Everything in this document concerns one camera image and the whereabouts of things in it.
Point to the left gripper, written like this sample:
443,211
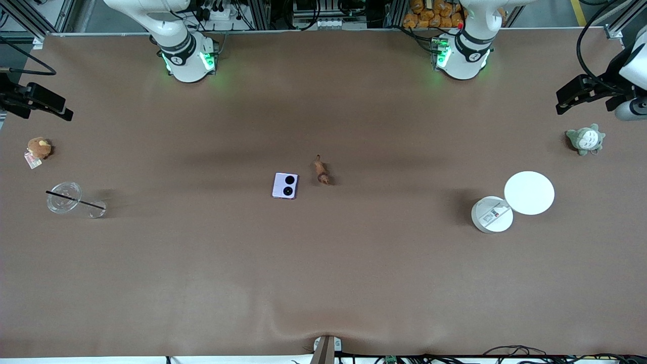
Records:
610,84

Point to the purple flip phone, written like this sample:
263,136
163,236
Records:
285,185

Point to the brown lion statue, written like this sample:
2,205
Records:
322,172

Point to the brown plush toy with tag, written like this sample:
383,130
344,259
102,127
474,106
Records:
39,147

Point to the grey green Totoro plush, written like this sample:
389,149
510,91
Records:
585,139

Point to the clear plastic cup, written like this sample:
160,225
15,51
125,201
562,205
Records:
64,198

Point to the black drinking straw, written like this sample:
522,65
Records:
81,202

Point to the orange lumpy items pile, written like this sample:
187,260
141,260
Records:
434,15

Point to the white power strip with plugs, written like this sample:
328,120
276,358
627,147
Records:
218,12

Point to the white socket strip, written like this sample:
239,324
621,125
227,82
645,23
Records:
327,23

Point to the brown table cover mat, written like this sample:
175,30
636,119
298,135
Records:
323,273

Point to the metal table corner bracket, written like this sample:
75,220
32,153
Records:
614,33
38,43

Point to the aluminium frame profile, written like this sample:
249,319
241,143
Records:
620,20
22,17
260,12
395,12

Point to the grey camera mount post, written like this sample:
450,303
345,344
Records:
325,350

